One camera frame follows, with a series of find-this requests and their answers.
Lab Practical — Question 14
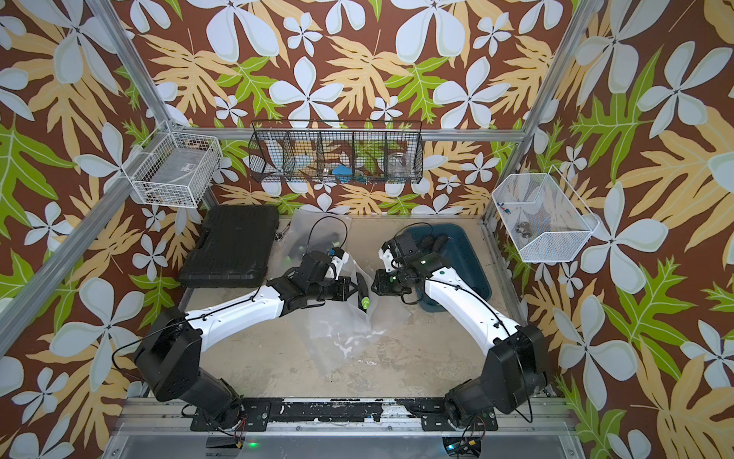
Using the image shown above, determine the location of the teal plastic bin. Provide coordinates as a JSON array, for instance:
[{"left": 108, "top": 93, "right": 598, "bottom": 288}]
[{"left": 405, "top": 224, "right": 492, "bottom": 300}]

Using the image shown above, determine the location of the white mesh basket right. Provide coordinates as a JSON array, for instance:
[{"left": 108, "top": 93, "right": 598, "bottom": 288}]
[{"left": 492, "top": 166, "right": 600, "bottom": 264}]

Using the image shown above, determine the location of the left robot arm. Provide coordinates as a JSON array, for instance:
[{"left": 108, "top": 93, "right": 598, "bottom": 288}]
[{"left": 134, "top": 248, "right": 371, "bottom": 430}]

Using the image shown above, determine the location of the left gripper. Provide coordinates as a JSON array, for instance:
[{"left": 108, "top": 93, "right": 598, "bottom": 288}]
[{"left": 307, "top": 274, "right": 361, "bottom": 301}]

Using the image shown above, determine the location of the purple eggplant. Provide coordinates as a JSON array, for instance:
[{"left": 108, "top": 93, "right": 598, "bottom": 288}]
[
  {"left": 356, "top": 273, "right": 371, "bottom": 314},
  {"left": 288, "top": 233, "right": 341, "bottom": 259}
]

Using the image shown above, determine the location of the pile of eggplants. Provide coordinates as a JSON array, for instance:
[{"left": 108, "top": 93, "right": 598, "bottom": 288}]
[{"left": 418, "top": 233, "right": 449, "bottom": 254}]

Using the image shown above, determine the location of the black tool case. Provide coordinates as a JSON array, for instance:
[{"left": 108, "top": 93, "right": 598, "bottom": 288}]
[{"left": 178, "top": 205, "right": 279, "bottom": 289}]

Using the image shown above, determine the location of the white wire basket left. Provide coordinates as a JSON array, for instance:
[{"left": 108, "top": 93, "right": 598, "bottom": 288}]
[{"left": 124, "top": 122, "right": 223, "bottom": 208}]

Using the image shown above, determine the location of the stack of clear bags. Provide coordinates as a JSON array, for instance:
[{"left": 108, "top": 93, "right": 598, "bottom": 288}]
[{"left": 289, "top": 286, "right": 403, "bottom": 377}]

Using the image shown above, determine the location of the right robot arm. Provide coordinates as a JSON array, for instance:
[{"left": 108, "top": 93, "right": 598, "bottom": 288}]
[{"left": 372, "top": 233, "right": 549, "bottom": 428}]

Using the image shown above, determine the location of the clear zip-top bag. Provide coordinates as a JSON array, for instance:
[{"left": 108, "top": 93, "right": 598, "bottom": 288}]
[
  {"left": 276, "top": 210, "right": 351, "bottom": 272},
  {"left": 297, "top": 251, "right": 403, "bottom": 363}
]

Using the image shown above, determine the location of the black wire basket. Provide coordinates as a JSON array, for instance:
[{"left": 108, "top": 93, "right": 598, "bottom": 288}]
[{"left": 246, "top": 120, "right": 425, "bottom": 184}]

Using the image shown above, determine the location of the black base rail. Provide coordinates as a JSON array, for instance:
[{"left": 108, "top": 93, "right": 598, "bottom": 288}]
[{"left": 190, "top": 397, "right": 498, "bottom": 434}]

